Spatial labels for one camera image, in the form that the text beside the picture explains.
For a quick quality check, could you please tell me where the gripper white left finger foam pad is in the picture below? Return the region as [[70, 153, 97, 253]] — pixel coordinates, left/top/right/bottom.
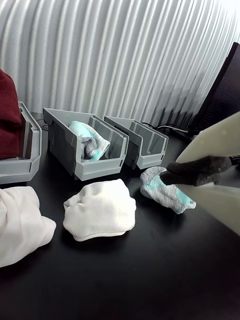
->
[[166, 111, 240, 176]]

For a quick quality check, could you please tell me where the gripper white right finger foam pad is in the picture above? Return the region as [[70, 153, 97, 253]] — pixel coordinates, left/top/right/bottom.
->
[[159, 169, 240, 237]]

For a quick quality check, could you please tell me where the grey and teal sock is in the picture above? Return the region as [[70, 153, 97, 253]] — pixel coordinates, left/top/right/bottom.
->
[[139, 166, 197, 215], [68, 120, 111, 162]]

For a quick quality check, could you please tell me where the small white sock bundle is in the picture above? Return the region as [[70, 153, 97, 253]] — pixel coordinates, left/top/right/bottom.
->
[[62, 178, 137, 242]]

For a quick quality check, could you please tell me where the large white sock bundle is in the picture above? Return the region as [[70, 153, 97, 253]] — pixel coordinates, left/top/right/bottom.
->
[[0, 186, 57, 268]]

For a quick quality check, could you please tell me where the black keyboard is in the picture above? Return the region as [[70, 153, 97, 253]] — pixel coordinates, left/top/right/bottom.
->
[[229, 153, 240, 168]]

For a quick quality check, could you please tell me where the black computer monitor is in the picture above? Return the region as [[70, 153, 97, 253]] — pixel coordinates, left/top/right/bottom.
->
[[191, 41, 240, 137]]

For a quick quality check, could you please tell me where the small grey plastic bin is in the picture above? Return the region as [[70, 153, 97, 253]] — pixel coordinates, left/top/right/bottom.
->
[[103, 115, 169, 170]]

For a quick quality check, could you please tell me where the medium grey plastic bin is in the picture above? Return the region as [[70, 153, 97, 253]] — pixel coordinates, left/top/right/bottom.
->
[[42, 107, 130, 181]]

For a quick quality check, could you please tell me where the large grey plastic bin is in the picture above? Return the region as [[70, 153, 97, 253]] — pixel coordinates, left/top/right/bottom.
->
[[0, 101, 42, 185]]

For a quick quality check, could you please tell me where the maroon cloth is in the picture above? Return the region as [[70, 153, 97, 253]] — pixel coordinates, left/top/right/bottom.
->
[[0, 68, 23, 160]]

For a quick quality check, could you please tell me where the white cable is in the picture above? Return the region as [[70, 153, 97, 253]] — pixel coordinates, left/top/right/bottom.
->
[[157, 125, 190, 133]]

